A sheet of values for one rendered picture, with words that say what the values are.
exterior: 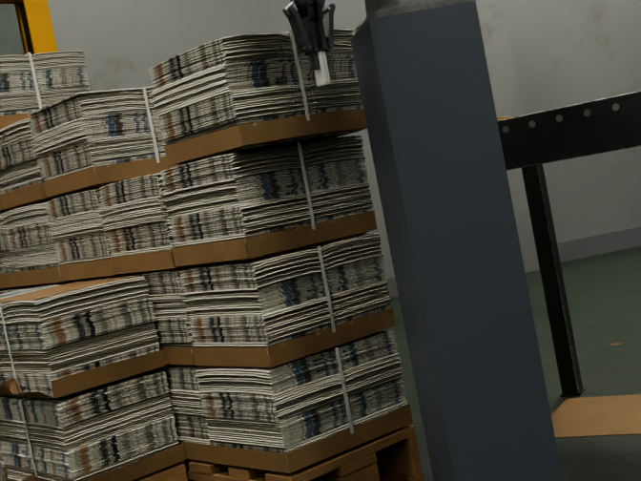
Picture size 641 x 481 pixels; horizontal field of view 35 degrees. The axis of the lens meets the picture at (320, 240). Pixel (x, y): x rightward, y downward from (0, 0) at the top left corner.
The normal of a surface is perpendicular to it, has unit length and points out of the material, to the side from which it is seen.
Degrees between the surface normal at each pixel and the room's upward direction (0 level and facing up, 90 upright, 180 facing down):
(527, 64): 90
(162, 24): 90
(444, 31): 90
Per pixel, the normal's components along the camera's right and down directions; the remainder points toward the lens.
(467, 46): 0.14, 0.02
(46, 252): -0.74, 0.18
